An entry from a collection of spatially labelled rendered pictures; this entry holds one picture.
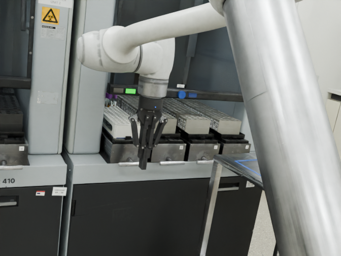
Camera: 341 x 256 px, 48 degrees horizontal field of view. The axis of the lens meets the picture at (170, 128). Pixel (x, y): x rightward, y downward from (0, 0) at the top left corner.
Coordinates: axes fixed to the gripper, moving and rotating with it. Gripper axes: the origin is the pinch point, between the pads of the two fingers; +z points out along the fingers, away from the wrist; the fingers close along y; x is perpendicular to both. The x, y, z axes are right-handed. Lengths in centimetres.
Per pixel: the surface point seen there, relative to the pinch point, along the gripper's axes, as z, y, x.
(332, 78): -18, -231, -130
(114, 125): -6.2, 5.0, -16.0
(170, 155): 3.7, -16.0, -11.7
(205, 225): 23.8, -24.7, 5.6
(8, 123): -5.2, 38.8, -19.5
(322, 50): -41, -211, -130
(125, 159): 5.0, 1.3, -11.8
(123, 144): -0.6, 2.9, -11.8
